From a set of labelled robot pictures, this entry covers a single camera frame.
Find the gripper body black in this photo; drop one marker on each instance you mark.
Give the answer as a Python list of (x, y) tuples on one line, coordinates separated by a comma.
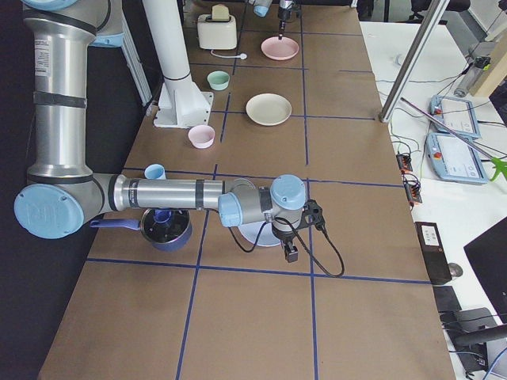
[(283, 14), (286, 238)]

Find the blue plate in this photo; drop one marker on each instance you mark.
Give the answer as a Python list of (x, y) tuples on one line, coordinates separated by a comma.
[(264, 233)]

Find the pink plate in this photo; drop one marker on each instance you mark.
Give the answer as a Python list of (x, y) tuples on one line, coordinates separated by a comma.
[(279, 49)]

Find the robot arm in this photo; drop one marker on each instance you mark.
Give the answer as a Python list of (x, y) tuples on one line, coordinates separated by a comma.
[(261, 8), (63, 193)]

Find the bread slice in toaster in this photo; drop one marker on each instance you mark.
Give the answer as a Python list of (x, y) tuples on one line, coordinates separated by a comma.
[(220, 13)]

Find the white toaster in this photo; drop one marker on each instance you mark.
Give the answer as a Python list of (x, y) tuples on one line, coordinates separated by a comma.
[(216, 35)]

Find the green bowl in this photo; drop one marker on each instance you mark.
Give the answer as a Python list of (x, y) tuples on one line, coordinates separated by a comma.
[(218, 80)]

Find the cream plate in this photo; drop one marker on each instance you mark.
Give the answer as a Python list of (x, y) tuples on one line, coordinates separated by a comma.
[(268, 109)]

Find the dark blue saucepan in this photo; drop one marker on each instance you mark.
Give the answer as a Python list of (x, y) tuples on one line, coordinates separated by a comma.
[(165, 229)]

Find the pink bowl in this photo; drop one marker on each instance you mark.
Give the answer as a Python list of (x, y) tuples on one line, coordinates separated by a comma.
[(201, 136)]

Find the orange black terminal block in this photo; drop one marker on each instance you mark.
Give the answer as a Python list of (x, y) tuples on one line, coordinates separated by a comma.
[(404, 162)]

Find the black box with label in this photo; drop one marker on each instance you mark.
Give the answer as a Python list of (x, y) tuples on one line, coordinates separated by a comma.
[(433, 253)]

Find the blue plastic cup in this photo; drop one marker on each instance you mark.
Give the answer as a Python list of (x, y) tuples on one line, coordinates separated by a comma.
[(155, 172)]

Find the lower teach pendant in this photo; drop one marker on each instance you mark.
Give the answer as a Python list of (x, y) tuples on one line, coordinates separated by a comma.
[(453, 160)]

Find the teach pendant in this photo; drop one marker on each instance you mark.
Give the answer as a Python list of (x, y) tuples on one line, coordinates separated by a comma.
[(453, 160), (458, 114)]

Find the black monitor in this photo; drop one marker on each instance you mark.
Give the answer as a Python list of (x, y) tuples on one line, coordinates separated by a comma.
[(487, 257)]

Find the upper teach pendant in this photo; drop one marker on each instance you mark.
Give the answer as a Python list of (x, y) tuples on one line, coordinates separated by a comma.
[(458, 114)]

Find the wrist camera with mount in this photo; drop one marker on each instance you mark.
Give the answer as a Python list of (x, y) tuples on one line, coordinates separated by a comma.
[(312, 215)]

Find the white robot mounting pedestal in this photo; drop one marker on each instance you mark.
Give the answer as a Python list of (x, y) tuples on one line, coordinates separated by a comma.
[(181, 103)]

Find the aluminium frame post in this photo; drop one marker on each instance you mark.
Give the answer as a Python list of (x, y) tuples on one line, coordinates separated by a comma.
[(435, 12)]

